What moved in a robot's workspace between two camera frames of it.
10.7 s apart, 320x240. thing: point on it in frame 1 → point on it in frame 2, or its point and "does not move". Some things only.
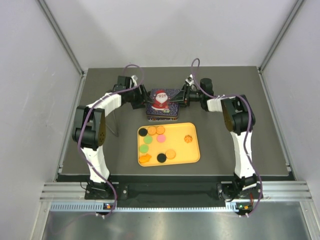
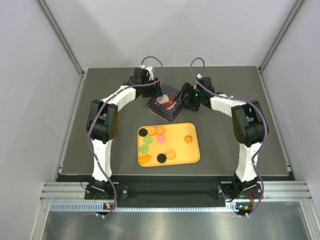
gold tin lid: [162, 106] does not move
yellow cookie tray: [167, 144] does not move
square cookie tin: [151, 118] → [168, 110]
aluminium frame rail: [271, 192] does not move
